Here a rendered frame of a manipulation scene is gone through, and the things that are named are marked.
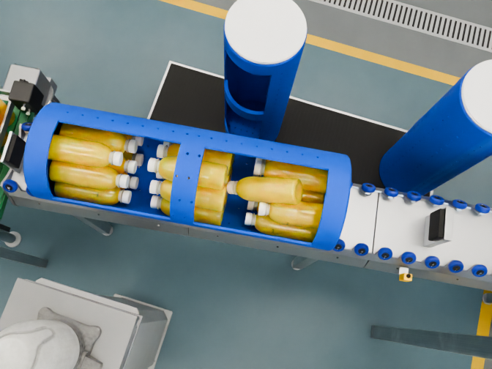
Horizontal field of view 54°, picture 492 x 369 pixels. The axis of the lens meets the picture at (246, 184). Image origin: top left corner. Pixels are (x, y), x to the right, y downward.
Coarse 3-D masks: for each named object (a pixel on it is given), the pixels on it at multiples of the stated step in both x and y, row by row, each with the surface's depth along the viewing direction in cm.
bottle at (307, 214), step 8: (272, 208) 135; (280, 208) 134; (288, 208) 134; (296, 208) 134; (304, 208) 134; (312, 208) 135; (320, 208) 135; (272, 216) 135; (280, 216) 134; (288, 216) 134; (296, 216) 134; (304, 216) 134; (312, 216) 134; (320, 216) 134; (288, 224) 136; (296, 224) 136; (304, 224) 135; (312, 224) 135
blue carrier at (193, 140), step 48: (48, 144) 127; (144, 144) 153; (192, 144) 130; (240, 144) 132; (288, 144) 138; (48, 192) 133; (144, 192) 152; (192, 192) 128; (336, 192) 127; (288, 240) 136; (336, 240) 131
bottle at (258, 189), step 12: (240, 180) 138; (252, 180) 135; (264, 180) 133; (276, 180) 132; (288, 180) 130; (300, 180) 133; (240, 192) 136; (252, 192) 134; (264, 192) 132; (276, 192) 131; (288, 192) 129; (300, 192) 133
